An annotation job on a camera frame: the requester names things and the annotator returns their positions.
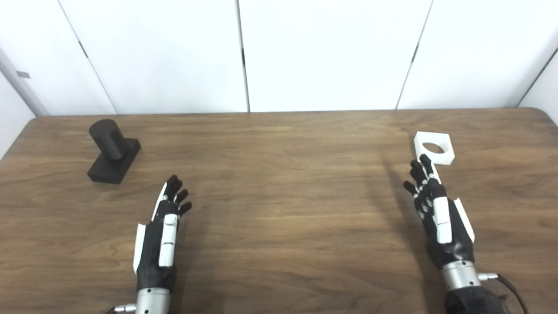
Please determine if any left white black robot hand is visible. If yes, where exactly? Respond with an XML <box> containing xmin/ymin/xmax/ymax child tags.
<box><xmin>133</xmin><ymin>174</ymin><xmax>193</xmax><ymax>292</ymax></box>

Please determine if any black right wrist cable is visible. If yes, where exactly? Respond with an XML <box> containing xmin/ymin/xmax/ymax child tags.
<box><xmin>478</xmin><ymin>273</ymin><xmax>529</xmax><ymax>314</ymax></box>

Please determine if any black peg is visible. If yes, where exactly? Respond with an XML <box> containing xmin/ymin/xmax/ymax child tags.
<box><xmin>87</xmin><ymin>119</ymin><xmax>142</xmax><ymax>184</ymax></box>

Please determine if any white square piece with hole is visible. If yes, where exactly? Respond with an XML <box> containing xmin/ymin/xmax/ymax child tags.
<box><xmin>413</xmin><ymin>131</ymin><xmax>455</xmax><ymax>165</ymax></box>

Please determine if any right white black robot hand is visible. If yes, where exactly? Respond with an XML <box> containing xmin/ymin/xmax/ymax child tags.
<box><xmin>403</xmin><ymin>154</ymin><xmax>476</xmax><ymax>269</ymax></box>

